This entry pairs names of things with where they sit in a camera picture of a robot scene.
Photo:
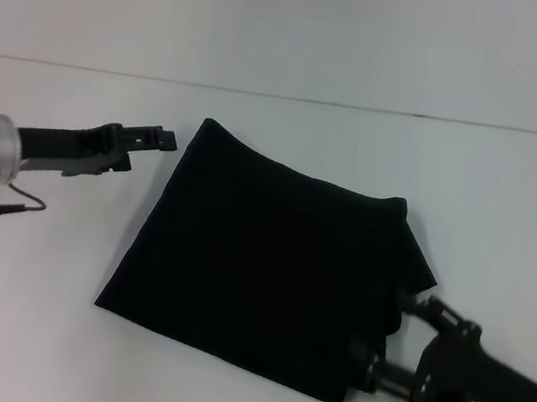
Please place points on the black FREE print t-shirt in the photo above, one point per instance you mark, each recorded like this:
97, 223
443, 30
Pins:
264, 261

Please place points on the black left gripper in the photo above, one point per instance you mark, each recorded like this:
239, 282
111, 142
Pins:
69, 146

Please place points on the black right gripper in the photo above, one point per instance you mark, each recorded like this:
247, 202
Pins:
479, 379

